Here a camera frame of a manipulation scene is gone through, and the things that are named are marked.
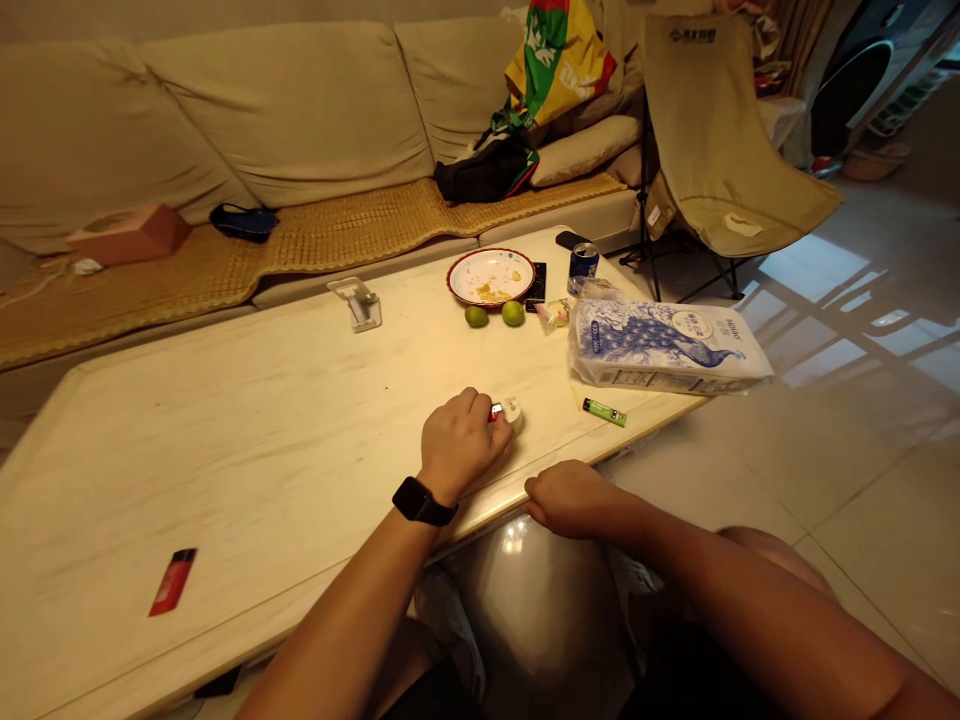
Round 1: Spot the black bag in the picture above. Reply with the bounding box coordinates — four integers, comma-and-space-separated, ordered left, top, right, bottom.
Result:
433, 131, 540, 205

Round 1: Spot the person's left hand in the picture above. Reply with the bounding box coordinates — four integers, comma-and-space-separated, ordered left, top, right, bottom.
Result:
419, 386, 519, 503

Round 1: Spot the green yellow red bag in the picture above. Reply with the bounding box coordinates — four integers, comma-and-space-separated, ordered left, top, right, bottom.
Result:
491, 0, 619, 136

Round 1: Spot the beige pillow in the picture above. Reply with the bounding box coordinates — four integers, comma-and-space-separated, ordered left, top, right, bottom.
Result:
529, 113, 644, 188

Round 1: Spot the white phone stand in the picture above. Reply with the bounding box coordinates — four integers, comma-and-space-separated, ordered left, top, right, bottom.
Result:
326, 276, 384, 334

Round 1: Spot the green lighter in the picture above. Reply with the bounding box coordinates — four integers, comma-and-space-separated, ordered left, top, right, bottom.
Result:
582, 398, 629, 428

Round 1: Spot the beige sofa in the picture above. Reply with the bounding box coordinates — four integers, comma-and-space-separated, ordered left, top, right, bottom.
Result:
0, 7, 661, 451

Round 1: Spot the peacock print tissue pack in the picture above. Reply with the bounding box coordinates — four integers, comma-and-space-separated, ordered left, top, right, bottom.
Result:
566, 298, 775, 397

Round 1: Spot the woven basket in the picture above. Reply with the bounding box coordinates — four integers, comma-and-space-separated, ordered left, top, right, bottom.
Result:
839, 142, 913, 183

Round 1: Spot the woven bamboo seat mat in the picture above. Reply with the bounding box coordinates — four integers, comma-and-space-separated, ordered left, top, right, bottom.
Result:
0, 172, 630, 373

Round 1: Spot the large red lighter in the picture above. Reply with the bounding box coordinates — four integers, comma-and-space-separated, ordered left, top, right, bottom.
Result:
147, 547, 199, 619

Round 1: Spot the clear plastic bag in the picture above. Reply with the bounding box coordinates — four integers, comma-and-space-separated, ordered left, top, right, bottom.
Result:
566, 275, 624, 303

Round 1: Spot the washing machine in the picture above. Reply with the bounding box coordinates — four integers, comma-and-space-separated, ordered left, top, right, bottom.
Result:
809, 0, 948, 159

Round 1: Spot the pink tissue box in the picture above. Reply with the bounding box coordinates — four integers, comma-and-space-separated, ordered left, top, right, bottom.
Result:
65, 203, 193, 268

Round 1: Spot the person's right hand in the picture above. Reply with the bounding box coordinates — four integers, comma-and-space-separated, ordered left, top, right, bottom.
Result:
522, 458, 630, 543

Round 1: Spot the beige folding camp chair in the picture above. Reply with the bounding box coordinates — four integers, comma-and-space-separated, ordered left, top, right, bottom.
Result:
618, 12, 845, 304

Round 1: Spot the dark blue cloth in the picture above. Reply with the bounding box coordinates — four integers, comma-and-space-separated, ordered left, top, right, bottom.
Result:
209, 203, 281, 245

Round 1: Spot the wrapped pink candy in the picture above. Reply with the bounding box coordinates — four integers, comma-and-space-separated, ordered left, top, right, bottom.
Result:
536, 297, 576, 337

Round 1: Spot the red rimmed white plate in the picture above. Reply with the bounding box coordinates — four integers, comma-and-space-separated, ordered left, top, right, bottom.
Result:
446, 248, 538, 307

